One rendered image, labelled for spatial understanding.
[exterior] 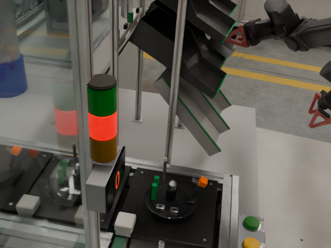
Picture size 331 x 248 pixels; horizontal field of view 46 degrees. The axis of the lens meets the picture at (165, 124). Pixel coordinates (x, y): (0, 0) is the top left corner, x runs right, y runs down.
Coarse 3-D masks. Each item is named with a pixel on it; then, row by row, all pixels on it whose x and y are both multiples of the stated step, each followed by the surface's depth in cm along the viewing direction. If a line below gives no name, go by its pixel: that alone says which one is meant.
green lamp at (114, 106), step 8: (88, 88) 62; (112, 88) 62; (88, 96) 63; (96, 96) 62; (104, 96) 62; (112, 96) 63; (88, 104) 64; (96, 104) 62; (104, 104) 62; (112, 104) 63; (96, 112) 63; (104, 112) 63; (112, 112) 64
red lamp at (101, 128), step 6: (90, 114) 64; (114, 114) 65; (90, 120) 65; (96, 120) 64; (102, 120) 64; (108, 120) 65; (114, 120) 66; (90, 126) 66; (96, 126) 65; (102, 126) 65; (108, 126) 65; (114, 126) 66; (90, 132) 67; (96, 132) 66; (102, 132) 66; (108, 132) 66; (114, 132) 67; (96, 138) 66; (102, 138) 66; (108, 138) 67
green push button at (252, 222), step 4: (244, 220) 99; (248, 220) 99; (252, 220) 99; (256, 220) 99; (244, 224) 99; (248, 224) 98; (252, 224) 98; (256, 224) 98; (248, 228) 98; (252, 228) 97; (256, 228) 97
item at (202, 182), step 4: (192, 180) 96; (196, 180) 96; (200, 180) 95; (204, 180) 96; (196, 184) 96; (200, 184) 95; (204, 184) 95; (196, 188) 97; (200, 188) 97; (192, 192) 99; (196, 192) 98; (192, 196) 99; (192, 200) 99
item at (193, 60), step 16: (144, 16) 103; (160, 16) 112; (144, 32) 102; (160, 32) 101; (192, 32) 111; (144, 48) 105; (160, 48) 103; (192, 48) 114; (192, 64) 112; (208, 64) 115; (192, 80) 105; (208, 80) 111
